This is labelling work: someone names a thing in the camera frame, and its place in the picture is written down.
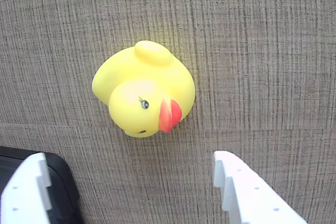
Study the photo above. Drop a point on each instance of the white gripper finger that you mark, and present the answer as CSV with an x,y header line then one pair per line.
x,y
23,195
249,192

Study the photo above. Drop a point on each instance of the black plastic plate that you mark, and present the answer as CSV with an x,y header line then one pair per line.
x,y
61,182

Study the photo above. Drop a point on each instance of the yellow rubber duck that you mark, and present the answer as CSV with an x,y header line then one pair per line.
x,y
147,87

